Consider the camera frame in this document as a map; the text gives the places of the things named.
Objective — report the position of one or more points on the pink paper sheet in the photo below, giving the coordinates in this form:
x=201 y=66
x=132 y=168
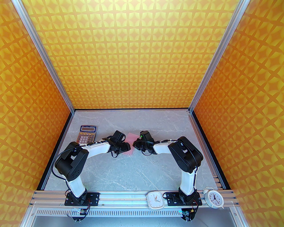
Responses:
x=133 y=137

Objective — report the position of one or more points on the aluminium corner post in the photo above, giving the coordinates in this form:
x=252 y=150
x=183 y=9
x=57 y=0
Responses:
x=217 y=55
x=45 y=56

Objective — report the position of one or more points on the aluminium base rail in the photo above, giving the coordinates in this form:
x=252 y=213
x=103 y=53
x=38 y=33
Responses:
x=124 y=197

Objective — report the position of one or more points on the square white table clock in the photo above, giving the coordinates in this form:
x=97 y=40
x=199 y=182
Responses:
x=155 y=200

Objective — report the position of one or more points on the calculator with yellow keys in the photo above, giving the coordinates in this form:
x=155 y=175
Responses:
x=86 y=135

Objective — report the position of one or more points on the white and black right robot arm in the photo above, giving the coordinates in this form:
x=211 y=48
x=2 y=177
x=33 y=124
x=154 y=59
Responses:
x=187 y=155

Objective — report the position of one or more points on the side rail with black trim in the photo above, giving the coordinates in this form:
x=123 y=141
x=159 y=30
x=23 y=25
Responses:
x=201 y=133
x=65 y=133

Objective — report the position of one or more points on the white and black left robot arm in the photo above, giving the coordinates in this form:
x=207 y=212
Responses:
x=71 y=164

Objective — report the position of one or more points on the small circuit board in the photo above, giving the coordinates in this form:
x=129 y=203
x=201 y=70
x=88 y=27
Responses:
x=76 y=212
x=187 y=214

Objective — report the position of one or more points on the round white alarm clock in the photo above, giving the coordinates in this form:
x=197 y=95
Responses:
x=214 y=198

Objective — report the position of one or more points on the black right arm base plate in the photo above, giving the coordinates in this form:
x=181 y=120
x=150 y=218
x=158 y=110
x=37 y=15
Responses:
x=170 y=200

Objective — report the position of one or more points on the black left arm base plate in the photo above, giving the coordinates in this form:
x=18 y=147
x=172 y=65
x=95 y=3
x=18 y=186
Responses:
x=94 y=198

